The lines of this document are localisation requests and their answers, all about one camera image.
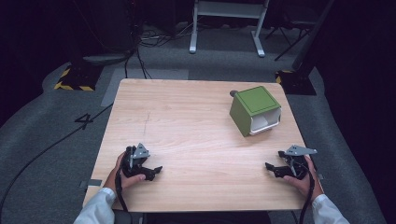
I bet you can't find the left hand-held gripper black cable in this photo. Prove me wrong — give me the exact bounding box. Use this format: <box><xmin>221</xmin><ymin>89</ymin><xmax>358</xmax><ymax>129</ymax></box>
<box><xmin>114</xmin><ymin>167</ymin><xmax>130</xmax><ymax>213</ymax></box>

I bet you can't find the black stand with striped base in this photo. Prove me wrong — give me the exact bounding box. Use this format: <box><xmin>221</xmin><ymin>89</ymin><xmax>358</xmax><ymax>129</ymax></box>
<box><xmin>53</xmin><ymin>0</ymin><xmax>139</xmax><ymax>92</ymax></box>

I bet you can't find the right hand-held gripper black cable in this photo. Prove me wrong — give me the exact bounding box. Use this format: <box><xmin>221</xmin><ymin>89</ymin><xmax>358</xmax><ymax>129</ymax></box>
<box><xmin>298</xmin><ymin>161</ymin><xmax>316</xmax><ymax>224</ymax></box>

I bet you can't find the bundle of black floor cables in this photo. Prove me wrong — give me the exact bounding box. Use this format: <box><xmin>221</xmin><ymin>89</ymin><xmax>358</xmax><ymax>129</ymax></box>
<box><xmin>123</xmin><ymin>21</ymin><xmax>195</xmax><ymax>80</ymax></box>

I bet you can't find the black tripod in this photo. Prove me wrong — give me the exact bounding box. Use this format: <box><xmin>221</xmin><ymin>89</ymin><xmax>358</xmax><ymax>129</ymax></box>
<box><xmin>264</xmin><ymin>19</ymin><xmax>316</xmax><ymax>62</ymax></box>

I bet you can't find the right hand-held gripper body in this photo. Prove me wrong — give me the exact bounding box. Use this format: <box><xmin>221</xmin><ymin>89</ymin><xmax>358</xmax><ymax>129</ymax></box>
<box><xmin>277</xmin><ymin>144</ymin><xmax>318</xmax><ymax>181</ymax></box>

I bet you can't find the grey tape piece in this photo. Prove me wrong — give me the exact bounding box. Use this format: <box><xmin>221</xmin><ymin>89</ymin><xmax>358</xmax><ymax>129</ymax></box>
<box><xmin>78</xmin><ymin>178</ymin><xmax>103</xmax><ymax>189</ymax></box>

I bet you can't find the white metal stand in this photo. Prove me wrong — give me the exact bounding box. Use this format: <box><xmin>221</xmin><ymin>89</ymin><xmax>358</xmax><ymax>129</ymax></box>
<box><xmin>189</xmin><ymin>0</ymin><xmax>271</xmax><ymax>58</ymax></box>

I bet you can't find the person's dark clothing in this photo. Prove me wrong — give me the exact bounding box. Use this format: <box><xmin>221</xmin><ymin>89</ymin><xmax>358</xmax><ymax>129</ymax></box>
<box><xmin>112</xmin><ymin>209</ymin><xmax>273</xmax><ymax>224</ymax></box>

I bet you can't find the person's left hand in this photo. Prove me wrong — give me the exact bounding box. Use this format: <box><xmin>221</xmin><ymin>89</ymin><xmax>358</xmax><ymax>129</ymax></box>
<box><xmin>103</xmin><ymin>151</ymin><xmax>147</xmax><ymax>191</ymax></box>

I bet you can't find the grey pole stand striped base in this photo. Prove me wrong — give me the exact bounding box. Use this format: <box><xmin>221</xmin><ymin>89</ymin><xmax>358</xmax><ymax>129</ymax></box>
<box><xmin>275</xmin><ymin>0</ymin><xmax>336</xmax><ymax>96</ymax></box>

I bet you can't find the person's right hand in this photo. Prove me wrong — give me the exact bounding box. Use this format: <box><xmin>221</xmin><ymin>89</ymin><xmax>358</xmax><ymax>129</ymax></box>
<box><xmin>282</xmin><ymin>155</ymin><xmax>325</xmax><ymax>203</ymax></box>

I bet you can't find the hand-held gripper black cable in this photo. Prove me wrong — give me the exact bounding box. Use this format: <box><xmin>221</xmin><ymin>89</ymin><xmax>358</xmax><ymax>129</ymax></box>
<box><xmin>114</xmin><ymin>167</ymin><xmax>130</xmax><ymax>213</ymax></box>
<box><xmin>298</xmin><ymin>161</ymin><xmax>316</xmax><ymax>224</ymax></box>

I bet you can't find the green box with white drawer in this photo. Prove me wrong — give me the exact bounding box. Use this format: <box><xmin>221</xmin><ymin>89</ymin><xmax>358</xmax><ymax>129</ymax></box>
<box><xmin>229</xmin><ymin>85</ymin><xmax>283</xmax><ymax>138</ymax></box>

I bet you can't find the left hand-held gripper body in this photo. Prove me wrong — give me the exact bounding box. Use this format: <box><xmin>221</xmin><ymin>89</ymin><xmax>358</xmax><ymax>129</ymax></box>
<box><xmin>120</xmin><ymin>142</ymin><xmax>151</xmax><ymax>179</ymax></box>

